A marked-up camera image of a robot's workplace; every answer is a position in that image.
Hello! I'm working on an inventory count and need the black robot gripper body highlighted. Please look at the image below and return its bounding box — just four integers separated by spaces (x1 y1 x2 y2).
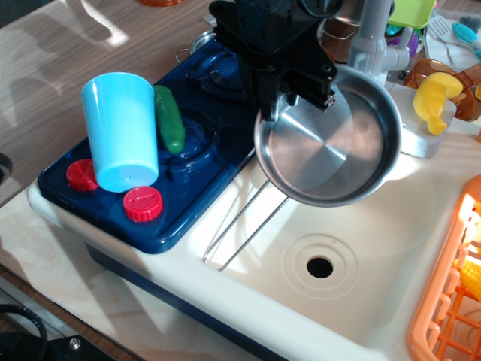
209 1 337 110

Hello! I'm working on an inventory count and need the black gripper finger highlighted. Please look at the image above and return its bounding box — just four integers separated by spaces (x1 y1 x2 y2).
259 74 299 120
237 56 261 109

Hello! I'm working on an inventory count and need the green toy cucumber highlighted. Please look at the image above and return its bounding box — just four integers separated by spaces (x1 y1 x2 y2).
153 84 186 154

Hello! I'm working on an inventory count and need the steel frying pan wire handle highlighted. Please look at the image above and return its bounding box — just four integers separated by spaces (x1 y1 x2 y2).
202 64 403 272

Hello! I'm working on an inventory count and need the light blue plastic cup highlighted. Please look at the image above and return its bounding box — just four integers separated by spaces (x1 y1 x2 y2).
81 72 159 193

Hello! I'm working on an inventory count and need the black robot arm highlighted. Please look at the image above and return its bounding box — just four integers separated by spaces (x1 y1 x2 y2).
209 1 343 121

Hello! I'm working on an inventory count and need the dark blue toy stove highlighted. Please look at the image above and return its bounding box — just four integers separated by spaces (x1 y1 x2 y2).
38 39 257 254

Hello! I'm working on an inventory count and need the steel pot behind stove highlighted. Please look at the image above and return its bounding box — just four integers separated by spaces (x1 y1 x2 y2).
175 30 216 63

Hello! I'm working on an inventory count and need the red stove knob right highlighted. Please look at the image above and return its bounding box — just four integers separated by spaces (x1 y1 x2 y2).
123 186 164 223

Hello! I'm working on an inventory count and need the red stove knob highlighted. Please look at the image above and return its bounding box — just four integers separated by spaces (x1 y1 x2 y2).
66 159 99 192
123 186 164 223

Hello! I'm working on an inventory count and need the cream toy sink unit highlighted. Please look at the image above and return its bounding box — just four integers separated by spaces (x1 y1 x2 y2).
28 120 480 360

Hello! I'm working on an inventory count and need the red stove knob left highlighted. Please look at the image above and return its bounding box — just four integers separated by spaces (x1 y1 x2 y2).
66 159 99 192

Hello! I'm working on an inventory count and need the grey toy faucet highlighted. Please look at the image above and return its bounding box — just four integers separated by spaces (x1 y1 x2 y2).
348 0 444 159

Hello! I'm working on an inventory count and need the lime green tray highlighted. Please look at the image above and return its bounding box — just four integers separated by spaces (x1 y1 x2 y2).
388 0 437 29

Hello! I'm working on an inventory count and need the yellow toy banana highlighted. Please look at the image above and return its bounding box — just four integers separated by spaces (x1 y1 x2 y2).
413 72 463 135

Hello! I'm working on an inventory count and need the white plastic spatula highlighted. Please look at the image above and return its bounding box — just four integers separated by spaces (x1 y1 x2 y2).
428 15 471 65

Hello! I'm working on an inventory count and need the amber transparent cup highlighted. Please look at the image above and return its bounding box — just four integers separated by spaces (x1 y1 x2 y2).
404 59 480 121

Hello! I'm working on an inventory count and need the yellow toy corn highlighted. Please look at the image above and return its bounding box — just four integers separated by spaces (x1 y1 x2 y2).
453 259 481 301

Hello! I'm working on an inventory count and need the orange dish rack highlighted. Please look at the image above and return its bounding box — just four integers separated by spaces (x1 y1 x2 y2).
407 175 480 360

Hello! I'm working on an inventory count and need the black device with screw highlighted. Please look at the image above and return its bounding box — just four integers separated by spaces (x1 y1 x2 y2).
1 332 113 361

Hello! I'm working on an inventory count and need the teal handled utensil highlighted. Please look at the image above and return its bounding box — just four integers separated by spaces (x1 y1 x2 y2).
452 23 480 56

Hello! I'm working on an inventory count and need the black braided cable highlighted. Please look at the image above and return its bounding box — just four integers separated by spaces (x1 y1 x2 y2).
0 303 49 361

